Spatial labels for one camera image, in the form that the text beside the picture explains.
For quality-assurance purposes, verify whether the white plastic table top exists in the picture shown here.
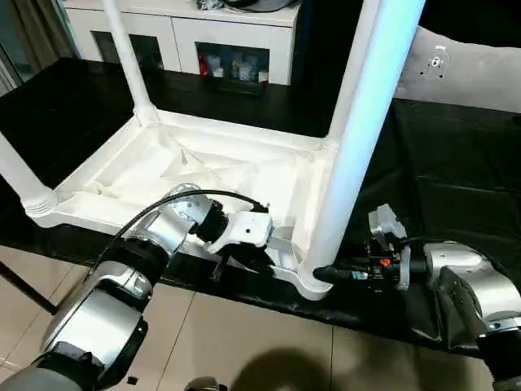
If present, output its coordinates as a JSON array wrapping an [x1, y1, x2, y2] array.
[[24, 109, 352, 303]]

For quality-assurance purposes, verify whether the white plastic table leg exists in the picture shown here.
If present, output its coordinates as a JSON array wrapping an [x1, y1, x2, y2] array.
[[101, 0, 160, 126], [327, 0, 383, 151], [0, 132, 61, 217], [299, 0, 427, 292]]

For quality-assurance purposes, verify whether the black mat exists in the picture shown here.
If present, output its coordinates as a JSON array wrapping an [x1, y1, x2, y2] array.
[[0, 56, 521, 360]]

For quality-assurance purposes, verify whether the grey cushion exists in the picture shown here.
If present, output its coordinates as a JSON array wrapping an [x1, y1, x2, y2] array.
[[398, 26, 521, 114]]

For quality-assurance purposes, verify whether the dark blue vertical panel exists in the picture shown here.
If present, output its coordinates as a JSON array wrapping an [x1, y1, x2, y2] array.
[[296, 0, 313, 86]]

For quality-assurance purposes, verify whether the white cabinet with glass doors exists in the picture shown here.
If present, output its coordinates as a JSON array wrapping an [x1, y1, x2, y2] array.
[[63, 0, 301, 87]]

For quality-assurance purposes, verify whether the grey bag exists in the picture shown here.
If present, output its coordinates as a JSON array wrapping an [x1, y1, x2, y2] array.
[[225, 0, 303, 14]]

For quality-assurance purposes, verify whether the brown curtain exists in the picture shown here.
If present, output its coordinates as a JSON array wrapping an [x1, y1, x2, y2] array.
[[0, 0, 79, 83]]

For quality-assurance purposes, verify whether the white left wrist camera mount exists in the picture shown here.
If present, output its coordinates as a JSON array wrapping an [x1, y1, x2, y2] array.
[[204, 210, 274, 254]]

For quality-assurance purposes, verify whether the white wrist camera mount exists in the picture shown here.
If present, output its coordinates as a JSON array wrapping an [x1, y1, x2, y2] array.
[[204, 210, 274, 254], [368, 203, 413, 293]]

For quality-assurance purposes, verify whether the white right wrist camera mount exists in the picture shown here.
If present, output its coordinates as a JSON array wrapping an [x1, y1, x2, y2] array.
[[368, 203, 413, 293]]

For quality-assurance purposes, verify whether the black metal frame bar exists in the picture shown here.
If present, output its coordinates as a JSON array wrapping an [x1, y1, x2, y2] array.
[[0, 260, 61, 315]]

